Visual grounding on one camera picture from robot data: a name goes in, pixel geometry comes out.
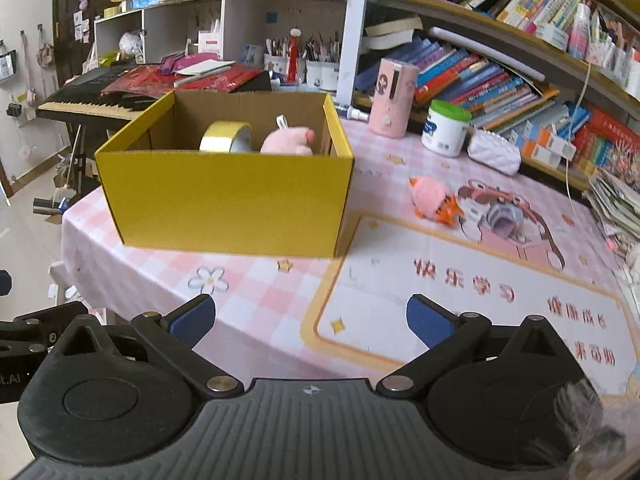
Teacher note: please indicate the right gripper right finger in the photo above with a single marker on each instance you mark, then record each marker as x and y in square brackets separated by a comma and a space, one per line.
[450, 339]

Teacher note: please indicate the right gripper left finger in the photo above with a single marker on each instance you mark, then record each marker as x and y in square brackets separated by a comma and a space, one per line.
[169, 340]

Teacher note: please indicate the pink orange plush toy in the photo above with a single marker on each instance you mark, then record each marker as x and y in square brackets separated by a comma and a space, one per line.
[433, 200]

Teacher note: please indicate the yellow tape roll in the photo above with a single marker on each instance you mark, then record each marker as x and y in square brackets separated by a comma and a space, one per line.
[227, 137]

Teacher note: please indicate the pink checkered tablecloth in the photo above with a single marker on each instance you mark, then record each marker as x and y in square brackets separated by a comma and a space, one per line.
[348, 317]

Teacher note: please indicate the yellow cardboard box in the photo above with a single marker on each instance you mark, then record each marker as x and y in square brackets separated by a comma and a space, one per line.
[164, 193]

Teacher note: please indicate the white quilted pouch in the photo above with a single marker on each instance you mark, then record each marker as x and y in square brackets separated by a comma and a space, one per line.
[491, 150]

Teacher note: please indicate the white jar green lid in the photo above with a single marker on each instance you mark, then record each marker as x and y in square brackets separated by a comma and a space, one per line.
[445, 128]

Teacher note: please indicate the stack of papers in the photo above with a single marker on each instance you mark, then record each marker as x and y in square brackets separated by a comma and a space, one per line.
[616, 207]

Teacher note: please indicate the pink humidifier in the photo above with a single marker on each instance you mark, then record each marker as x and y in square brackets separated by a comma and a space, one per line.
[393, 97]

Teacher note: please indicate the black electronic keyboard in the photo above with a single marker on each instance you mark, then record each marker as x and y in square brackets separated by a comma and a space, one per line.
[80, 101]

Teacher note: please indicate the red paper pile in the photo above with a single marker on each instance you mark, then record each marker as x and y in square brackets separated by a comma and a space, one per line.
[148, 80]

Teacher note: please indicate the white pen holder cups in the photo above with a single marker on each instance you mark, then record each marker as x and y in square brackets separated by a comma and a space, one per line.
[311, 75]

